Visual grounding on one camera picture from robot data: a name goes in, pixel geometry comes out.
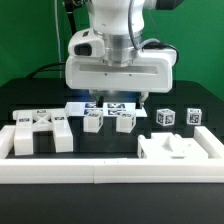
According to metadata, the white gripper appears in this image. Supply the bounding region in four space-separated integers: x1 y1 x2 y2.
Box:
65 49 174 108

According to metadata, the white chair seat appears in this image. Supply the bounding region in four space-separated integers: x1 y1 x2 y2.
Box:
137 132 208 160

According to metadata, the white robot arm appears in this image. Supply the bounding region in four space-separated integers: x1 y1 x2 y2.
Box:
65 0 184 107

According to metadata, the white tagged cube nut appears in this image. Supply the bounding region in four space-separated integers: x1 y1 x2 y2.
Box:
156 108 175 126

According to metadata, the white tagged cube far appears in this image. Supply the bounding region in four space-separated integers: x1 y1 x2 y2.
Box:
186 108 202 125

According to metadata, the white U-shaped fence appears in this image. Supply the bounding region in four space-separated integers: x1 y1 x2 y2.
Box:
0 125 224 184

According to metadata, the white marker base plate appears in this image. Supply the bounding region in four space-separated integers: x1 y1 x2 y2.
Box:
65 102 147 117

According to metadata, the grey hose cable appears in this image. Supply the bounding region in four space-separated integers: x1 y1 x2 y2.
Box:
128 0 179 64

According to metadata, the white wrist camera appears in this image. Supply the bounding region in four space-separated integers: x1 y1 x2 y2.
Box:
68 28 105 58

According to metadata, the white chair back frame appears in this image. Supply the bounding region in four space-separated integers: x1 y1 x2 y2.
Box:
13 108 73 156

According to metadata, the black cable bundle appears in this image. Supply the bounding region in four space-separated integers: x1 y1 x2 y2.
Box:
26 0 86 79

